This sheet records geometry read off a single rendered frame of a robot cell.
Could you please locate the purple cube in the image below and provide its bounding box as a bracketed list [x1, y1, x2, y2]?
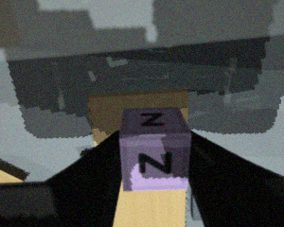
[119, 107, 191, 191]

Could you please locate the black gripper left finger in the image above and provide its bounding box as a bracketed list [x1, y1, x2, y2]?
[0, 131, 122, 227]

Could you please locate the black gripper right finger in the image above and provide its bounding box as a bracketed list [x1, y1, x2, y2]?
[187, 131, 284, 227]

